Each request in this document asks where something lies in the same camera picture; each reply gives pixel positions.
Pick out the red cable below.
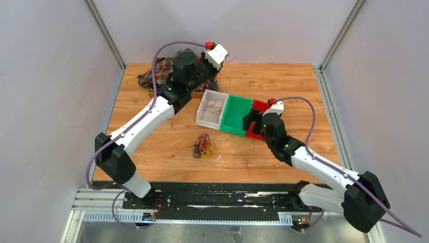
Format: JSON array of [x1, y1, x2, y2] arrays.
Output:
[[201, 55, 237, 124]]

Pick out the coloured cable bundle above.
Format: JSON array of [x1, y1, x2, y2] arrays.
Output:
[[191, 133, 216, 159]]

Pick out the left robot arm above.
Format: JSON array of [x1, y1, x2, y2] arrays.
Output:
[[91, 50, 228, 209]]

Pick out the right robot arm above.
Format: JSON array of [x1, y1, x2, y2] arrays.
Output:
[[242, 109, 390, 233]]

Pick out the red plastic bin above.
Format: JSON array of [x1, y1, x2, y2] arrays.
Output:
[[245, 100, 269, 141]]

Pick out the green plastic bin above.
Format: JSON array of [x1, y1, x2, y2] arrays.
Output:
[[220, 95, 253, 136]]

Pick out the wooden tray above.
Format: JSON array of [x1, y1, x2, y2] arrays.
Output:
[[148, 56, 217, 99]]

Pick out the plaid shirt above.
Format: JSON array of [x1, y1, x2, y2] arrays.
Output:
[[138, 49, 219, 96]]

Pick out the white plastic bin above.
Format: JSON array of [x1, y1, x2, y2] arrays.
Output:
[[195, 90, 229, 130]]

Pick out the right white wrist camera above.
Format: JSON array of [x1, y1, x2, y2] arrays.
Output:
[[263, 98, 284, 117]]

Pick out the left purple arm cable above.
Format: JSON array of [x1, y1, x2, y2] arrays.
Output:
[[84, 41, 210, 230]]

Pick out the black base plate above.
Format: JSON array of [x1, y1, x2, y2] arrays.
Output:
[[122, 182, 321, 221]]

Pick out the aluminium frame rail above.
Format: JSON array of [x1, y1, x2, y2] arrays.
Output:
[[60, 187, 386, 243]]

